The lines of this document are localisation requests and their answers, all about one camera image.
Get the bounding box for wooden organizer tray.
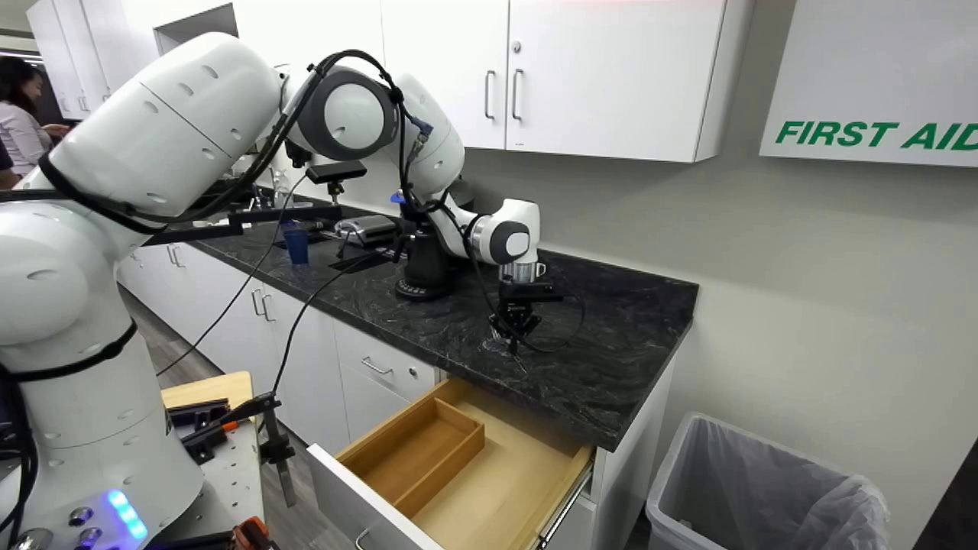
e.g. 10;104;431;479
337;393;488;518

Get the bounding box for person in white shirt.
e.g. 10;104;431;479
0;55;70;192

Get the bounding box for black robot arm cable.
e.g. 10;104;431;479
302;44;491;300

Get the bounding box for grey trash bin clear bag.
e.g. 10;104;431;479
643;408;895;550

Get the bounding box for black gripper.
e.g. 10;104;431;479
488;281;565;350

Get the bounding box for light wooden block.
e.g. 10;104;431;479
159;370;255;415

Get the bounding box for black boom bar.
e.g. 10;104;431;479
131;200;349;249

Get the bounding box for black metal stand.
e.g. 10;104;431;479
255;408;302;509

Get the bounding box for wooden drawer with white front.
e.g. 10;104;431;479
302;375;597;550

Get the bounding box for white wall cabinets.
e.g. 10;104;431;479
231;0;757;166

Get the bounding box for black camera on stand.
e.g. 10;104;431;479
302;157;370;208

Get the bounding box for black box device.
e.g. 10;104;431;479
329;212;406;273

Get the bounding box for black round countertop appliance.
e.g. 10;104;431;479
393;227;451;301

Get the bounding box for thin black camera cable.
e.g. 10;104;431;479
266;257;353;402

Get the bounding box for black and orange bar clamp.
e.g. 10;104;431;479
164;393;283;465

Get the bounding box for white first aid cabinet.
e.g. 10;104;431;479
757;0;978;170

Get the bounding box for small blue object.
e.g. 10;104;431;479
282;216;310;268

